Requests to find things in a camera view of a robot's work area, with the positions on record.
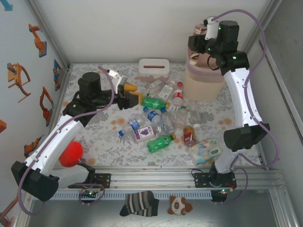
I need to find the blue label water bottle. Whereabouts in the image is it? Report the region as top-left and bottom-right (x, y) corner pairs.
(143, 106), (163, 126)
(117, 117), (144, 138)

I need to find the white cap green label bottle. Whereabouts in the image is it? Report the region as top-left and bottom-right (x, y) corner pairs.
(158, 80), (176, 100)

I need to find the blue cap clear water bottle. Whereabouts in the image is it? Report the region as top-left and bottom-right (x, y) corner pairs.
(160, 107), (175, 134)

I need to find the brown cola bottle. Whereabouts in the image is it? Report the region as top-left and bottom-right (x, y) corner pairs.
(190, 53), (202, 66)

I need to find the red cap red label bottle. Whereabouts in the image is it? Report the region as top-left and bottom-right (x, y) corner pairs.
(170, 81), (185, 106)

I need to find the green cap clear bottle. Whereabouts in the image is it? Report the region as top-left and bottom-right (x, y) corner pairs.
(174, 105), (189, 130)

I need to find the green bottle with yellow cap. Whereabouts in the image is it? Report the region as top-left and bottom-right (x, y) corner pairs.
(146, 133), (178, 153)
(141, 96), (171, 111)

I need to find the clear plastic bottle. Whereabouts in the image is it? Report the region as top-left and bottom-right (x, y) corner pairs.
(188, 100), (202, 123)

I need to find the red label tea bottle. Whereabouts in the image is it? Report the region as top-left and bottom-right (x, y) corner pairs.
(183, 124), (197, 147)

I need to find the translucent purple bin liner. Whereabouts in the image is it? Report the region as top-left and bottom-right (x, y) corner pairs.
(186, 51), (225, 79)

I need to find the pink plastic waste bin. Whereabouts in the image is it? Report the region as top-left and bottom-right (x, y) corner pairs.
(184, 35), (229, 103)

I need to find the white tissue box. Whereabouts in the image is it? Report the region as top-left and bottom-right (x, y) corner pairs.
(138, 58), (170, 82)

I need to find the small clear green label bottle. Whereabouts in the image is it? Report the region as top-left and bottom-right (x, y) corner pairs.
(145, 79), (166, 95)

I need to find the floral patterned tablecloth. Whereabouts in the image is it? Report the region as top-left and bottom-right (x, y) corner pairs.
(48, 62), (262, 167)

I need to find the red plush ball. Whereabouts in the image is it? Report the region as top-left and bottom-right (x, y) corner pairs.
(58, 141), (84, 167)

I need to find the colourful soft tissue pack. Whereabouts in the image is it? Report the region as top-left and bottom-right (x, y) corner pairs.
(188, 138), (224, 166)

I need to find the black and grey striped sock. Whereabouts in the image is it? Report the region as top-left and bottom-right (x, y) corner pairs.
(119, 190), (160, 218)

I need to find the small controller board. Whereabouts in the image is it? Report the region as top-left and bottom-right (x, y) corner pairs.
(211, 188), (234, 203)
(80, 190), (98, 198)

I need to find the brown and white plush toy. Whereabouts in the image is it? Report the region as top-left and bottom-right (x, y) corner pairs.
(168, 195), (194, 217)

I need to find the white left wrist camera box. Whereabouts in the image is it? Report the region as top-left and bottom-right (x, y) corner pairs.
(107, 69), (129, 93)

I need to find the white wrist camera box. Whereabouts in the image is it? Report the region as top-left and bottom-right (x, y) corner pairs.
(107, 69), (129, 93)
(204, 16), (220, 40)

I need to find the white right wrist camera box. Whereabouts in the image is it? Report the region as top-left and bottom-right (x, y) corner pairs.
(204, 16), (220, 40)

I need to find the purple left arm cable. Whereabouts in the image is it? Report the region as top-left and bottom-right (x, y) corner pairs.
(17, 66), (116, 215)

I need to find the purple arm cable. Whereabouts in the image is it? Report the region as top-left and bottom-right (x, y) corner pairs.
(17, 66), (116, 215)
(213, 9), (279, 205)

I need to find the blue and orange wall sticker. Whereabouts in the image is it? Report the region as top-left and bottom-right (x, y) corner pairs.
(52, 59), (62, 92)

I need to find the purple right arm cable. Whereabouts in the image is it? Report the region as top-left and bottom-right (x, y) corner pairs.
(213, 9), (279, 205)

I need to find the aluminium frame post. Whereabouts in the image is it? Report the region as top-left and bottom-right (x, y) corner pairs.
(235, 0), (285, 71)
(27, 0), (71, 71)

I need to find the orange grey gripper wall sticker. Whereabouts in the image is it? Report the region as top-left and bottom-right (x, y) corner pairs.
(6, 62), (32, 103)

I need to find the aluminium rail frame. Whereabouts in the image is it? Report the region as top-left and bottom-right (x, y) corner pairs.
(23, 166), (285, 191)

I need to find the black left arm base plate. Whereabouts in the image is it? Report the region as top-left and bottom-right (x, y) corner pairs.
(68, 173), (112, 189)

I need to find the white perforated cable tray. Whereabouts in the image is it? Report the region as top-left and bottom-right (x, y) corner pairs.
(32, 190), (213, 200)

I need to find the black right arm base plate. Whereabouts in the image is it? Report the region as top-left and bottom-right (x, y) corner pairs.
(194, 173), (237, 189)

